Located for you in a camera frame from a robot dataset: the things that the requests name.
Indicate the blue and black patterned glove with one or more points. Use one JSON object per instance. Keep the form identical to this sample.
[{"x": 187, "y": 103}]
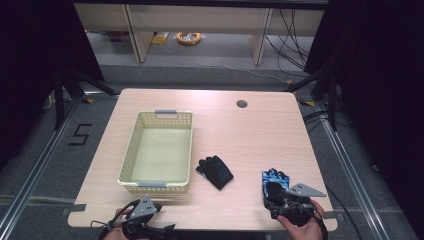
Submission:
[{"x": 268, "y": 180}]

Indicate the black metal stand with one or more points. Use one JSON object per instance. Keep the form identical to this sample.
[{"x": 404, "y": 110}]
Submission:
[
  {"x": 331, "y": 100},
  {"x": 60, "y": 100}
]

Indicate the person's right hand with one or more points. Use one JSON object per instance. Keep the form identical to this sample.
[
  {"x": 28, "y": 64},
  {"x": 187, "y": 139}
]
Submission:
[{"x": 301, "y": 232}]

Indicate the white shelf unit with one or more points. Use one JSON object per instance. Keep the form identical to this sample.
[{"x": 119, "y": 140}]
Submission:
[{"x": 200, "y": 20}]

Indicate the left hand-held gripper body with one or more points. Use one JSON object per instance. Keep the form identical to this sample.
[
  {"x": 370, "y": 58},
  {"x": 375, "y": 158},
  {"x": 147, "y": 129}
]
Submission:
[{"x": 144, "y": 208}]

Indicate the yellow and black floor tape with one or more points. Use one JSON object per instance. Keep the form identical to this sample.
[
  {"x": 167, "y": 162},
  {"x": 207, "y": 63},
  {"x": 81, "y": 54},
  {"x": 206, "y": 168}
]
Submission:
[{"x": 306, "y": 103}]

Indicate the aluminium floor rail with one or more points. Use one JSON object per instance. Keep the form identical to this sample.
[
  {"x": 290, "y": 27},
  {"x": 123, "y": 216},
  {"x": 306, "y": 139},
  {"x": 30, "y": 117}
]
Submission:
[
  {"x": 353, "y": 170},
  {"x": 36, "y": 170}
]

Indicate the pale yellow perforated plastic basket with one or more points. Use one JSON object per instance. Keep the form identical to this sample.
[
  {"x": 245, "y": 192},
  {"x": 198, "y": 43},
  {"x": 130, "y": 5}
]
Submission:
[{"x": 160, "y": 155}]

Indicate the black glove with blue dots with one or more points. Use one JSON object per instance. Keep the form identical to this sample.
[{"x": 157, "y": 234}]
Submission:
[{"x": 216, "y": 173}]

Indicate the dark curtain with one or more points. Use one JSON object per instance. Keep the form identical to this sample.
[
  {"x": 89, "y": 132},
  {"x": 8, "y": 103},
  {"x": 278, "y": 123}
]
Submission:
[
  {"x": 33, "y": 66},
  {"x": 383, "y": 83}
]

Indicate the person's left hand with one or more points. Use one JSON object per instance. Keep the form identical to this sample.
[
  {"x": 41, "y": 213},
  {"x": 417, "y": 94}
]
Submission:
[{"x": 116, "y": 230}]

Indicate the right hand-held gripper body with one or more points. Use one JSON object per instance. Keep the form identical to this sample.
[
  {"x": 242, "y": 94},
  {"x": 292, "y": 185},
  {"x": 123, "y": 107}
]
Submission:
[{"x": 305, "y": 190}]

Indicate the yellow packet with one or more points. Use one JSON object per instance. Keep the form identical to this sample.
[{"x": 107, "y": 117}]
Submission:
[{"x": 160, "y": 38}]

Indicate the grey round table grommet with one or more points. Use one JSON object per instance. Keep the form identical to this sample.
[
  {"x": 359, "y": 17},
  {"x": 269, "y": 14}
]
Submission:
[{"x": 242, "y": 103}]

